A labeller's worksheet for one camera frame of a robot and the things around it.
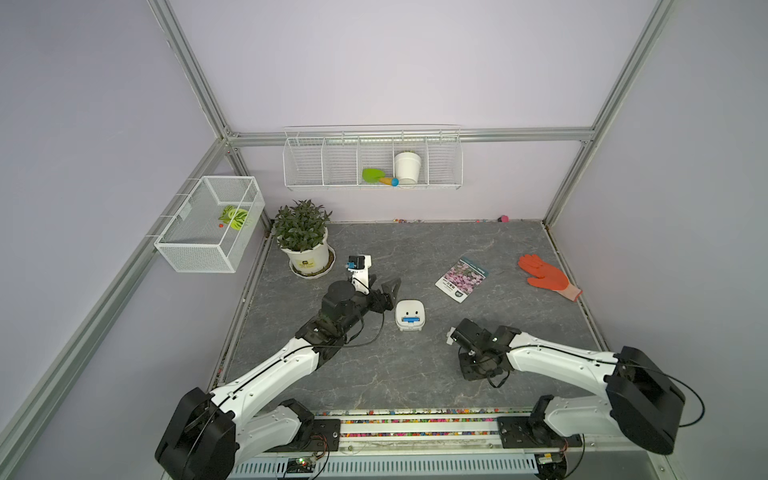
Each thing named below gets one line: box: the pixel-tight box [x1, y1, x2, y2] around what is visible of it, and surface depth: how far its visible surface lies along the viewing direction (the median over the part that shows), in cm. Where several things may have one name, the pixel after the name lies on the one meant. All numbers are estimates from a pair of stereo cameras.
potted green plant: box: [271, 200, 336, 279], surface depth 96 cm
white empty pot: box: [394, 150, 421, 185], surface depth 95 cm
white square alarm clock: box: [395, 299, 426, 331], surface depth 93 cm
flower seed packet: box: [435, 256, 489, 303], surface depth 104 cm
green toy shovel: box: [362, 168, 400, 187], surface depth 103 cm
